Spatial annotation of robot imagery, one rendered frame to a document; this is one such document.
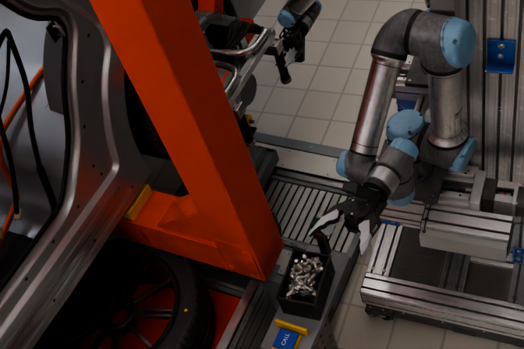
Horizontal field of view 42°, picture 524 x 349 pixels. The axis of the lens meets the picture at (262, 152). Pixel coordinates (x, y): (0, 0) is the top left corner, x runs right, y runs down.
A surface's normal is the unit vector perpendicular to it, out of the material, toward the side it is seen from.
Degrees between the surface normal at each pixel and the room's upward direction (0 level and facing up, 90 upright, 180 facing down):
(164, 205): 0
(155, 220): 0
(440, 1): 90
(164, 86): 90
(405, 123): 7
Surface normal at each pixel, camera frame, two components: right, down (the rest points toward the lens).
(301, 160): -0.23, -0.65
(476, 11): -0.36, 0.75
